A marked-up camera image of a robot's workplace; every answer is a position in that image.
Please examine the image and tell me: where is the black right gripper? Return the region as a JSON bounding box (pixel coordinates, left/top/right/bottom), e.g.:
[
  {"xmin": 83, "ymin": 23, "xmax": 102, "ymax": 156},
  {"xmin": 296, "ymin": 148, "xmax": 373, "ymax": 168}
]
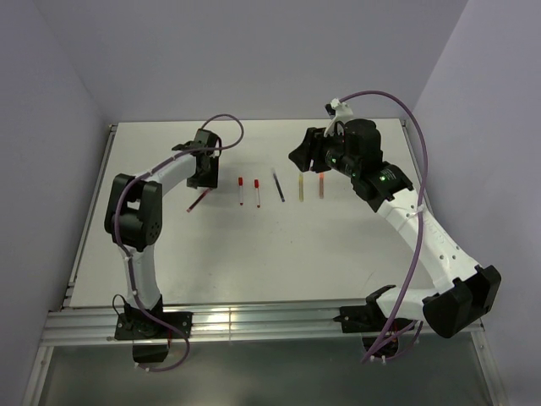
[{"xmin": 288, "ymin": 124, "xmax": 360, "ymax": 178}]

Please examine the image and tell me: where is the yellow highlighter pen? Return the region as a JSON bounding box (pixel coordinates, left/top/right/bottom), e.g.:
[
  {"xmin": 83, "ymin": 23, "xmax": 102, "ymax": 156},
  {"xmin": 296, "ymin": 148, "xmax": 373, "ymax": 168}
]
[{"xmin": 298, "ymin": 173, "xmax": 304, "ymax": 202}]

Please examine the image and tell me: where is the pink pen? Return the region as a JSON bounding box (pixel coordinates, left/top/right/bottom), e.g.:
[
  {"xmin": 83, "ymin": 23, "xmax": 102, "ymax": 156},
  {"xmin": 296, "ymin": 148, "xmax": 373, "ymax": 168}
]
[{"xmin": 186, "ymin": 188, "xmax": 212, "ymax": 213}]

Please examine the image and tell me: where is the orange red pen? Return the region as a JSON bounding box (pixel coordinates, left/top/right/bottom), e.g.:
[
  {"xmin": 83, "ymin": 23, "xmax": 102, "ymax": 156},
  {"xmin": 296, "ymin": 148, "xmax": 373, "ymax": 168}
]
[{"xmin": 318, "ymin": 173, "xmax": 325, "ymax": 199}]

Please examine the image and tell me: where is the purple pen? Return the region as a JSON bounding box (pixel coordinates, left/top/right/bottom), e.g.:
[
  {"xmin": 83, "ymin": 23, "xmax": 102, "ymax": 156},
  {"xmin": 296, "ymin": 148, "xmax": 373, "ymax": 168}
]
[{"xmin": 271, "ymin": 168, "xmax": 286, "ymax": 203}]

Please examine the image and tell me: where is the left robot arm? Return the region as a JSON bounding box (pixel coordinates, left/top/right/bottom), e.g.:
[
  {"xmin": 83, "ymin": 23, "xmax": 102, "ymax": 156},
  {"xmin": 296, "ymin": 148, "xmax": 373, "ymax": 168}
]
[{"xmin": 104, "ymin": 129, "xmax": 222, "ymax": 338}]

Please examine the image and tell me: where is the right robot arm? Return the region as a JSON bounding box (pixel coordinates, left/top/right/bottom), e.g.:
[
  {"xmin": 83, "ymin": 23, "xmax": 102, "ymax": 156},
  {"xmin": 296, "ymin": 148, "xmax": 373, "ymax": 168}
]
[{"xmin": 288, "ymin": 119, "xmax": 502, "ymax": 338}]

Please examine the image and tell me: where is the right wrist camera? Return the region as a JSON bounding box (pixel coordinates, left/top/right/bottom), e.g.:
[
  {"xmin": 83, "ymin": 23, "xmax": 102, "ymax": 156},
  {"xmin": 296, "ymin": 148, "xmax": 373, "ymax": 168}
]
[{"xmin": 324, "ymin": 98, "xmax": 354, "ymax": 137}]

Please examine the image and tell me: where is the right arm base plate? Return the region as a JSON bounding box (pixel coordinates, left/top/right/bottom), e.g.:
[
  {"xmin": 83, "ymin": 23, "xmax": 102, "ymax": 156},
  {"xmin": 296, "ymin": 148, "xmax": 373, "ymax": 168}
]
[{"xmin": 336, "ymin": 304, "xmax": 415, "ymax": 335}]

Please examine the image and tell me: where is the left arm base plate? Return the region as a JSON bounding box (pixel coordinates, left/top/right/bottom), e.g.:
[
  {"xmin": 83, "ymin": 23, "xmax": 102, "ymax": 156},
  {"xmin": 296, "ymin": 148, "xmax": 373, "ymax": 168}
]
[{"xmin": 114, "ymin": 312, "xmax": 194, "ymax": 341}]

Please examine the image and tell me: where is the aluminium rail frame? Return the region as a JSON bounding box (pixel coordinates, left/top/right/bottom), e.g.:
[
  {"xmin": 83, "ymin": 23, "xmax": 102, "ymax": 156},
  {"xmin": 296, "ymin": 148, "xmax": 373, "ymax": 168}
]
[{"xmin": 24, "ymin": 119, "xmax": 508, "ymax": 405}]

